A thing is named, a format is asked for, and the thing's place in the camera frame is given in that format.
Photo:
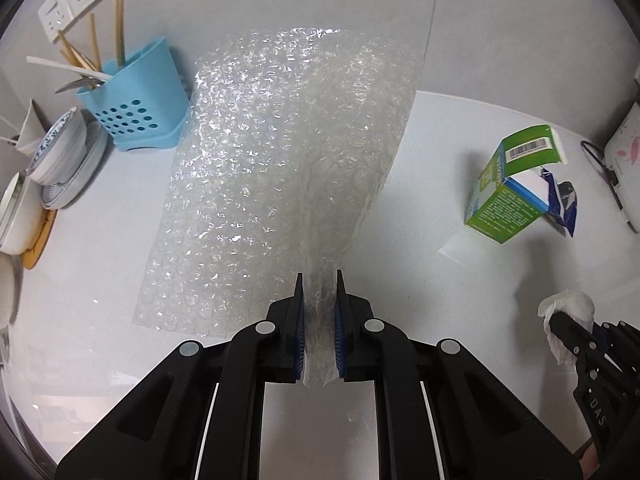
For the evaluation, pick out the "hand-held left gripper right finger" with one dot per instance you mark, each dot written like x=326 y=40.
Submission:
x=340 y=341

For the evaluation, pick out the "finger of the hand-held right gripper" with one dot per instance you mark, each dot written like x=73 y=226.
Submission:
x=572 y=332
x=620 y=332

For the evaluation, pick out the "white tissue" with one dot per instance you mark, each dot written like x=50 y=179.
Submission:
x=575 y=305

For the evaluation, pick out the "yellow mat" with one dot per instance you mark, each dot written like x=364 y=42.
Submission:
x=42 y=240

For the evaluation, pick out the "white spoon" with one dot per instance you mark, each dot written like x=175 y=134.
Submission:
x=65 y=66

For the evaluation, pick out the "blue plastic utensil holder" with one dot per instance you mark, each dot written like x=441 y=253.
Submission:
x=135 y=105

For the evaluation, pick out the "grey plate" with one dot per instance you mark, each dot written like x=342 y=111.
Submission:
x=82 y=175

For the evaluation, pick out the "white patterned bowl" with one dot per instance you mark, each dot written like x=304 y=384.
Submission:
x=57 y=155

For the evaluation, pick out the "open green carton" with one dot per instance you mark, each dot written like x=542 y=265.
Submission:
x=500 y=210

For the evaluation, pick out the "metal spoon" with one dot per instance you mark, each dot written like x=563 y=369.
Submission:
x=75 y=85

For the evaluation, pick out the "wooden chopstick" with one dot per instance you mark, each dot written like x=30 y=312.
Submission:
x=95 y=42
x=120 y=30
x=75 y=50

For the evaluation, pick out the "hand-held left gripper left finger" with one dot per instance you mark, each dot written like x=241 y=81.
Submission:
x=299 y=332

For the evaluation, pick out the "white pot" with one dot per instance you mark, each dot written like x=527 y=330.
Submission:
x=20 y=215

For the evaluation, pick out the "white paper cup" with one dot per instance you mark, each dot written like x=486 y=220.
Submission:
x=29 y=127

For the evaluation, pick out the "blue and white wrapper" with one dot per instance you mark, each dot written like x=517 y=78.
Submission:
x=562 y=205

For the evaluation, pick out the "clear bubble wrap sheet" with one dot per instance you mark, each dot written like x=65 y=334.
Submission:
x=275 y=160

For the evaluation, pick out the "white floral tissue box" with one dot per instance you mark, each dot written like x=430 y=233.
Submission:
x=627 y=155

